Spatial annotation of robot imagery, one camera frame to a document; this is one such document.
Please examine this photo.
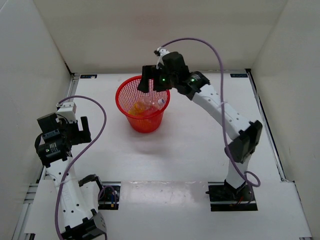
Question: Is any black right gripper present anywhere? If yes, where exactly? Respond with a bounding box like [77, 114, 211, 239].
[137, 65, 178, 94]

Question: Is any clear bottle yellow cap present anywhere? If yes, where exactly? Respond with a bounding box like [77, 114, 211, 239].
[133, 95, 155, 114]

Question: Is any clear plastic bottle white cap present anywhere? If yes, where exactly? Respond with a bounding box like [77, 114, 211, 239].
[142, 99, 165, 117]

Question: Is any orange plastic bottle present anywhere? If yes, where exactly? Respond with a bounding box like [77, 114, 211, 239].
[128, 102, 148, 117]

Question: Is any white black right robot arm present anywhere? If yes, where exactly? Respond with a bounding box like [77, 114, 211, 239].
[137, 48, 263, 200]

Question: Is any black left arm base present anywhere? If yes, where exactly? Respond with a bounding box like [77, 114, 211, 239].
[98, 182, 121, 210]

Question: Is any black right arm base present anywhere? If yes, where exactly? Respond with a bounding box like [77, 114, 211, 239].
[205, 182, 258, 212]

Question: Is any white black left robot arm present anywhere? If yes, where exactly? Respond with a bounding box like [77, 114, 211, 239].
[35, 112, 107, 240]

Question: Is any red mesh waste bin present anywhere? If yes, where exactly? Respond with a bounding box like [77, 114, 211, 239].
[115, 75, 171, 133]

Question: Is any blue left corner label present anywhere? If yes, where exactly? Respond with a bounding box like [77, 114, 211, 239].
[80, 74, 98, 79]

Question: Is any blue corner label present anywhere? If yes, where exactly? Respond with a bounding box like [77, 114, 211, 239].
[230, 73, 248, 78]
[80, 74, 98, 79]

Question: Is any blue right corner label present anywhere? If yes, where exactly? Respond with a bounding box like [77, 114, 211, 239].
[230, 73, 248, 78]

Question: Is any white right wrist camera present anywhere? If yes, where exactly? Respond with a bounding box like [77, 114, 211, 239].
[154, 47, 170, 69]

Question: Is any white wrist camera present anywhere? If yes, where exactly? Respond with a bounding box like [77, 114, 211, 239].
[56, 101, 77, 124]
[154, 47, 170, 69]

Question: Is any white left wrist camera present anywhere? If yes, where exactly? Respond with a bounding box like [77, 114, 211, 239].
[56, 101, 77, 124]

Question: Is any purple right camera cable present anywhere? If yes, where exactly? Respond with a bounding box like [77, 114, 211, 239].
[161, 37, 261, 206]

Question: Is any aluminium table frame rail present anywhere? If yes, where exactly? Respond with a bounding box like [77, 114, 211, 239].
[26, 72, 312, 240]

